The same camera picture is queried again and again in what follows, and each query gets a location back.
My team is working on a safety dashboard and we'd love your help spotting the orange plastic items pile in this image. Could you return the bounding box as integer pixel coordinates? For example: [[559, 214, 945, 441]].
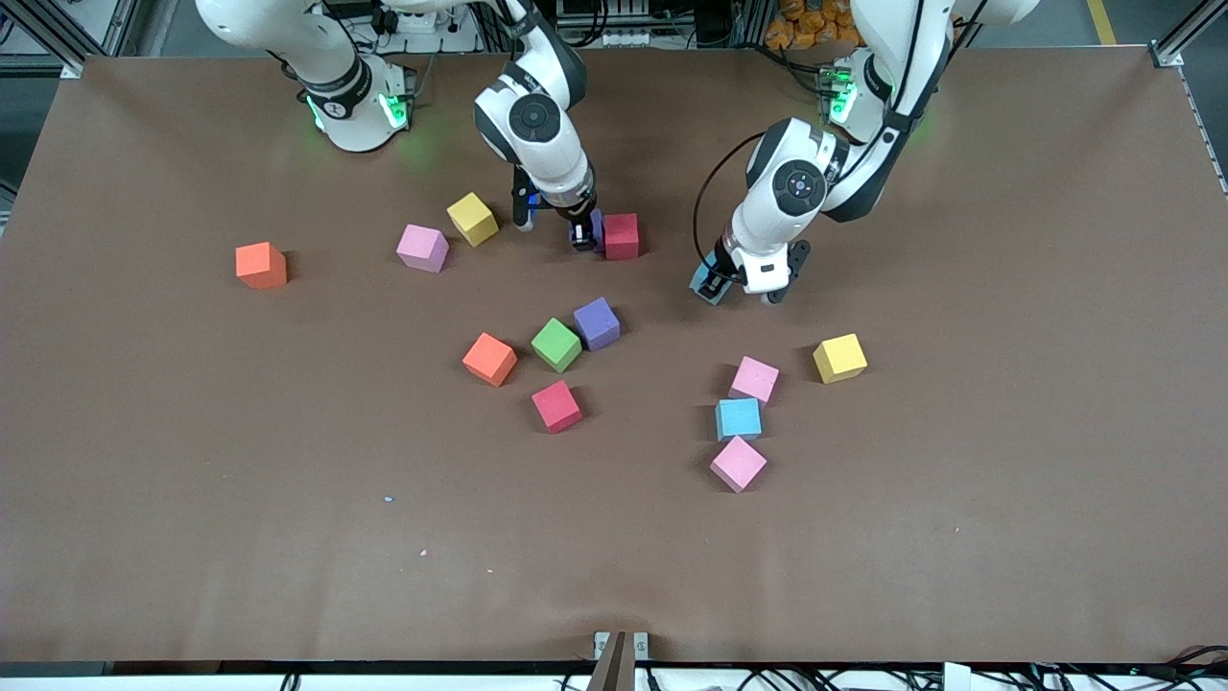
[[765, 0, 862, 51]]

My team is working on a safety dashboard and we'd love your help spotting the grey metal bracket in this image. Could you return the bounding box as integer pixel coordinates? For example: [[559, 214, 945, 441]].
[[593, 631, 651, 663]]

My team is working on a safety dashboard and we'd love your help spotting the brown table mat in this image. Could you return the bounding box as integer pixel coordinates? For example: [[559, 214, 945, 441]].
[[0, 43, 1228, 666]]

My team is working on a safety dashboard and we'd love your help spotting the pink foam cube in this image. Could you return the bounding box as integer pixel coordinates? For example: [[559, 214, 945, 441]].
[[728, 355, 781, 405], [395, 223, 451, 274], [709, 436, 768, 494]]

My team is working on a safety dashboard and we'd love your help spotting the white equipment box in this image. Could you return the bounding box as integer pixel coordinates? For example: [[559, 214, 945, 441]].
[[556, 0, 694, 49]]

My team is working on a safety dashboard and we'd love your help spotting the green foam cube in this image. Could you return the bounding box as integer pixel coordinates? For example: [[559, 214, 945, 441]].
[[531, 318, 584, 374]]

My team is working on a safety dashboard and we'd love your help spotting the yellow foam cube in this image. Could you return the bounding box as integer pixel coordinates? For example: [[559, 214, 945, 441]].
[[446, 192, 501, 249], [813, 333, 869, 385]]

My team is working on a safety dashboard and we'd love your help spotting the dark camera mount post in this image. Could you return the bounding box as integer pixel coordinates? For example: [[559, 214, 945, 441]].
[[586, 631, 637, 691]]

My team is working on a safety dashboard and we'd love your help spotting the white power strip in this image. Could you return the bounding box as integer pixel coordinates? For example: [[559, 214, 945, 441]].
[[379, 5, 481, 55]]

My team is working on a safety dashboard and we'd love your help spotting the aluminium table edge rail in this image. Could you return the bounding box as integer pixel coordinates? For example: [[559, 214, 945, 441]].
[[1178, 65, 1228, 198]]

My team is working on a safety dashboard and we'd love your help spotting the red foam cube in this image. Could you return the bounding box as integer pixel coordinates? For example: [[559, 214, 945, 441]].
[[602, 212, 642, 262], [531, 380, 584, 435]]

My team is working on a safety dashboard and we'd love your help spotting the aluminium frame profile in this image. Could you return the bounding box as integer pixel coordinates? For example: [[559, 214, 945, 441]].
[[0, 0, 145, 80], [1151, 0, 1228, 68]]

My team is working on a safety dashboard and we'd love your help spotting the orange foam cube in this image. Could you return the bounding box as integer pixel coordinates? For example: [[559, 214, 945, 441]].
[[235, 241, 289, 291], [461, 332, 519, 389]]

